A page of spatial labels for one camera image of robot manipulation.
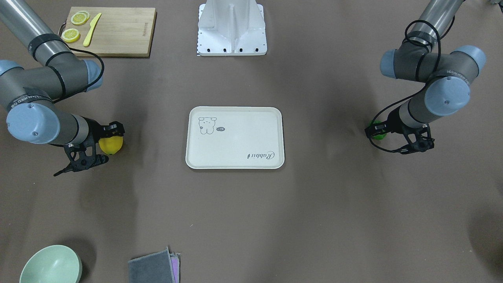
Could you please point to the yellow plastic knife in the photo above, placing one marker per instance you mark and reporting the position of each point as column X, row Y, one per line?
column 89, row 36

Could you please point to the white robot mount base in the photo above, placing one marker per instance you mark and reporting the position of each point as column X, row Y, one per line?
column 231, row 28

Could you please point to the white rabbit tray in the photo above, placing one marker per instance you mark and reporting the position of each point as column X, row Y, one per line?
column 235, row 138

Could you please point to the wooden cutting board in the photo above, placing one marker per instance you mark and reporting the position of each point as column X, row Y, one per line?
column 120, row 31

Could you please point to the lemon slice lower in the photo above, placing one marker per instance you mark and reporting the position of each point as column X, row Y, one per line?
column 70, row 35

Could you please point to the purple cloth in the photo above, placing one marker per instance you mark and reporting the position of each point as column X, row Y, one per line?
column 175, row 262

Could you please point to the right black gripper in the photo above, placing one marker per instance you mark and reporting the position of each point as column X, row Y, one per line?
column 95, row 128

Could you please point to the mint green bowl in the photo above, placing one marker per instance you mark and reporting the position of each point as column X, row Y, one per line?
column 53, row 264

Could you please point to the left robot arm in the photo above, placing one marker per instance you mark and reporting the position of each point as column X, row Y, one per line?
column 447, row 77

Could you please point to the lemon slice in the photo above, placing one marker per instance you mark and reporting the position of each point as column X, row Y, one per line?
column 80, row 18
column 70, row 35

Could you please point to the lemon slice upper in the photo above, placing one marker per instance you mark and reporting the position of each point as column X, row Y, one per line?
column 80, row 18

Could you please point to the grey folded cloth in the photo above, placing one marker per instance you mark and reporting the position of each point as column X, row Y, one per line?
column 152, row 268

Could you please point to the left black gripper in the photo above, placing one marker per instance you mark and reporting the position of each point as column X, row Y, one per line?
column 392, row 119

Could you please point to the green lime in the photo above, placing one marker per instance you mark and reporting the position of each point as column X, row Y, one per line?
column 379, row 133

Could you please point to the yellow lemon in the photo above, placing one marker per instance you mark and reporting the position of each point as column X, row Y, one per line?
column 111, row 145

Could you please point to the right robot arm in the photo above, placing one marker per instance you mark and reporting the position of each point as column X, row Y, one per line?
column 29, row 95

